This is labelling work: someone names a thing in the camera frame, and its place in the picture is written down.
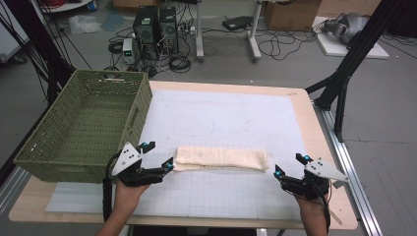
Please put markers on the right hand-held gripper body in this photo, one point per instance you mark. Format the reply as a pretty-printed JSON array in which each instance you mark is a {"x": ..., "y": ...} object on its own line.
[{"x": 314, "y": 178}]

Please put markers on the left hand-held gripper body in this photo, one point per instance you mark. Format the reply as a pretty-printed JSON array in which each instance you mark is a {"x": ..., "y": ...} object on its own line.
[{"x": 129, "y": 167}]

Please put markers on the cream towel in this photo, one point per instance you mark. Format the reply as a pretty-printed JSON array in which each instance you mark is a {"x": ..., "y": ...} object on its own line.
[{"x": 220, "y": 158}]

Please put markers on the green woven basket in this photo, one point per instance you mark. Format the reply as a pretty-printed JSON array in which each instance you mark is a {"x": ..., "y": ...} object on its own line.
[{"x": 88, "y": 124}]

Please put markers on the person's left hand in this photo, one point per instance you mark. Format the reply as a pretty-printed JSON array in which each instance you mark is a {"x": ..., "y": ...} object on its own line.
[{"x": 127, "y": 195}]

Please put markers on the person's right hand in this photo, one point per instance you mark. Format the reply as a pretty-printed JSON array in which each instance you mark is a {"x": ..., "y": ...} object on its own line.
[{"x": 310, "y": 207}]

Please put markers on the wooden table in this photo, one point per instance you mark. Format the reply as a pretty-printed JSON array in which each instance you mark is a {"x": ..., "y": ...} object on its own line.
[{"x": 324, "y": 131}]

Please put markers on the white grid cutting mat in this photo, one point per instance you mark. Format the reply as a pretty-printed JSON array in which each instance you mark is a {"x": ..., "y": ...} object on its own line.
[{"x": 209, "y": 154}]

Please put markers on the white power supply unit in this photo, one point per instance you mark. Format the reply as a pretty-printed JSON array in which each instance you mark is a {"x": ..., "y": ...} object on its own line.
[{"x": 128, "y": 50}]

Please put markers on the black metal stand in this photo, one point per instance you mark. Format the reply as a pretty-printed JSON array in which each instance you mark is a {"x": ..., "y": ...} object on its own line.
[
  {"x": 39, "y": 49},
  {"x": 352, "y": 62}
]

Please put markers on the black computer tower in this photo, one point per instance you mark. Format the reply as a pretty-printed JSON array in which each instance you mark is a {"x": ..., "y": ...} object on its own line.
[
  {"x": 146, "y": 31},
  {"x": 169, "y": 29}
]

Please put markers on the white floor board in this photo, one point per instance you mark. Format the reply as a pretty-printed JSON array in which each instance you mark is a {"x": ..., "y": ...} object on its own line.
[{"x": 350, "y": 44}]

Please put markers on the grey robot head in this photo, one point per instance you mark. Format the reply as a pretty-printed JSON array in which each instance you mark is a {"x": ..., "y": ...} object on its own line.
[{"x": 344, "y": 27}]

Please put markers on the brown cardboard box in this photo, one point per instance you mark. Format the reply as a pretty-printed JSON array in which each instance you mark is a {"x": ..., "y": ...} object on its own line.
[{"x": 291, "y": 13}]

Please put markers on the black flat device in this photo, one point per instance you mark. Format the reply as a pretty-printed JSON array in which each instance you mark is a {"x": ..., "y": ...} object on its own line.
[{"x": 237, "y": 23}]

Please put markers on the aluminium rail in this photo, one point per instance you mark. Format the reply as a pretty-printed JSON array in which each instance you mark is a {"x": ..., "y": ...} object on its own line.
[{"x": 350, "y": 170}]

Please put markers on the white desk leg frame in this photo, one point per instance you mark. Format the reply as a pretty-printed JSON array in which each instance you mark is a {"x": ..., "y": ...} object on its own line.
[{"x": 226, "y": 29}]

